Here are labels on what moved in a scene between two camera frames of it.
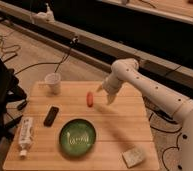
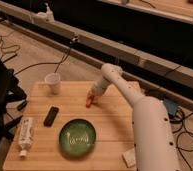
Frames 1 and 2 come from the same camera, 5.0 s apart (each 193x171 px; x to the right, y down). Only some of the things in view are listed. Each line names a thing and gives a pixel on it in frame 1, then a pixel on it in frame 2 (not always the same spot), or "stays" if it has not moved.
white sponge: (133, 156) stays
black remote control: (50, 117) stays
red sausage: (89, 99) stays
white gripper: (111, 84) → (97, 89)
